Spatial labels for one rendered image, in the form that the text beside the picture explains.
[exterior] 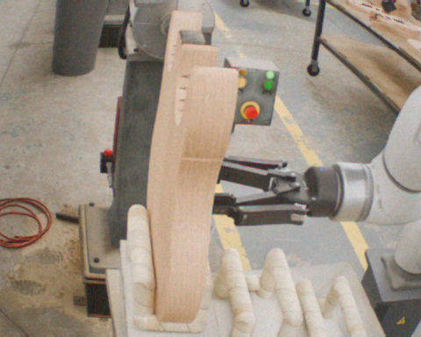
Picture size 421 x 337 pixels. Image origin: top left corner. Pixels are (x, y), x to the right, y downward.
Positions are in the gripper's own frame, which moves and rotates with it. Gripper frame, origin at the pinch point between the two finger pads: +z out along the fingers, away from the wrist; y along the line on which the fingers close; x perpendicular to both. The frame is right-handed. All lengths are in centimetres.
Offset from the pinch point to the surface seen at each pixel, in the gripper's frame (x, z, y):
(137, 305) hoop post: -15.1, 7.7, -9.2
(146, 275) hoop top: -9.7, 6.4, -7.9
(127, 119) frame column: -46, 5, 112
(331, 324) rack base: -37, -34, 5
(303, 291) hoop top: -26.3, -24.2, 6.0
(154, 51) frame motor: -15, 0, 97
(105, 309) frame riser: -125, 12, 98
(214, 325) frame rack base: -20.8, -4.7, -7.7
